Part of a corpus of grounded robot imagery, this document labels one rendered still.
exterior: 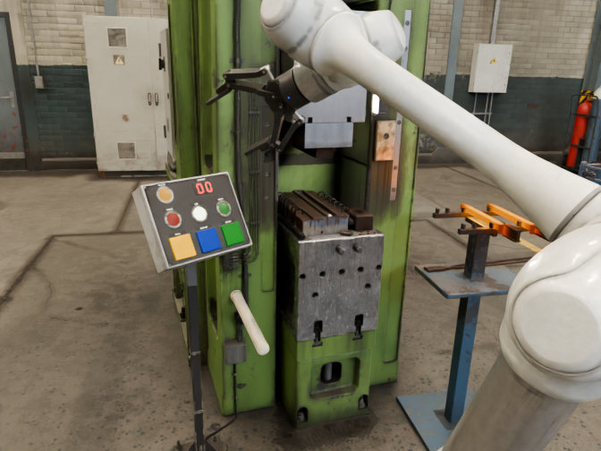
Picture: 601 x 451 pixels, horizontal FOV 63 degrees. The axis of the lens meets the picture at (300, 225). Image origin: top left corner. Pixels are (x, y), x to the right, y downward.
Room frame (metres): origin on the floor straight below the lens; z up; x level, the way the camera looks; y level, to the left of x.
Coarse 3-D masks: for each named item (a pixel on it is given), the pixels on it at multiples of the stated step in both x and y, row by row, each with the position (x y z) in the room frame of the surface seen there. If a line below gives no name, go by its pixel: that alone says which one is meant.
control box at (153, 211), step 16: (208, 176) 1.69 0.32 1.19; (224, 176) 1.74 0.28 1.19; (144, 192) 1.51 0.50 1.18; (176, 192) 1.58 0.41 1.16; (192, 192) 1.62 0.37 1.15; (208, 192) 1.65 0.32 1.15; (224, 192) 1.70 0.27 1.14; (144, 208) 1.51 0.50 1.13; (160, 208) 1.51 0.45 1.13; (176, 208) 1.55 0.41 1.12; (192, 208) 1.58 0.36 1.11; (208, 208) 1.62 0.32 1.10; (240, 208) 1.70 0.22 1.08; (144, 224) 1.51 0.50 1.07; (160, 224) 1.49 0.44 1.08; (192, 224) 1.55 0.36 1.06; (208, 224) 1.59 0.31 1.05; (224, 224) 1.63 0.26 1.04; (240, 224) 1.67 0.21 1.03; (160, 240) 1.46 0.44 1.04; (192, 240) 1.52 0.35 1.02; (160, 256) 1.45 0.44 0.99; (208, 256) 1.53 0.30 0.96; (160, 272) 1.46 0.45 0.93
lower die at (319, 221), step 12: (288, 192) 2.29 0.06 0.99; (312, 192) 2.29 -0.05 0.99; (300, 204) 2.09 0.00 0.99; (312, 204) 2.06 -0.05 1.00; (324, 204) 2.06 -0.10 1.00; (300, 216) 1.95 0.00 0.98; (312, 216) 1.92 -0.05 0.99; (324, 216) 1.93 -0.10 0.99; (336, 216) 1.93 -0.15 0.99; (300, 228) 1.90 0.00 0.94; (312, 228) 1.90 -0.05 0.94; (324, 228) 1.91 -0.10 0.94; (336, 228) 1.93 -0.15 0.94
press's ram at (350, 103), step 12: (360, 12) 1.95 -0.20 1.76; (288, 60) 1.92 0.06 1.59; (336, 96) 1.92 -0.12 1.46; (348, 96) 1.94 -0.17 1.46; (360, 96) 1.96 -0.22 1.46; (300, 108) 1.88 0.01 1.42; (312, 108) 1.89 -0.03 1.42; (324, 108) 1.91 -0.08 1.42; (336, 108) 1.92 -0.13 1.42; (348, 108) 1.94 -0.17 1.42; (360, 108) 1.96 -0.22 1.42; (288, 120) 1.91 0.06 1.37; (312, 120) 1.89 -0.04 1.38; (324, 120) 1.91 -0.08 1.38; (336, 120) 1.92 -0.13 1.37; (348, 120) 1.97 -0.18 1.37; (360, 120) 1.96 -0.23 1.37
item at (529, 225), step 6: (492, 204) 2.07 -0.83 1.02; (492, 210) 2.03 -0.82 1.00; (498, 210) 1.99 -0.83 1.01; (504, 210) 1.97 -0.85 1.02; (504, 216) 1.94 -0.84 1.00; (510, 216) 1.91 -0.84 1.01; (516, 216) 1.90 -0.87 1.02; (516, 222) 1.87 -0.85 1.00; (522, 222) 1.83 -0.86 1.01; (528, 222) 1.82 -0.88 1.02; (528, 228) 1.79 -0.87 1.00; (534, 228) 1.76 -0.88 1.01; (540, 234) 1.73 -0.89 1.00; (546, 240) 1.68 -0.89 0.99
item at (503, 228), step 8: (472, 208) 1.99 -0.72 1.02; (480, 216) 1.90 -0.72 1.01; (488, 216) 1.89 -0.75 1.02; (488, 224) 1.84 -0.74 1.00; (496, 224) 1.79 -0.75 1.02; (504, 224) 1.75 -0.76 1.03; (504, 232) 1.75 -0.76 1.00; (512, 232) 1.70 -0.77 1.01; (520, 232) 1.68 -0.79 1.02; (512, 240) 1.69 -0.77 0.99
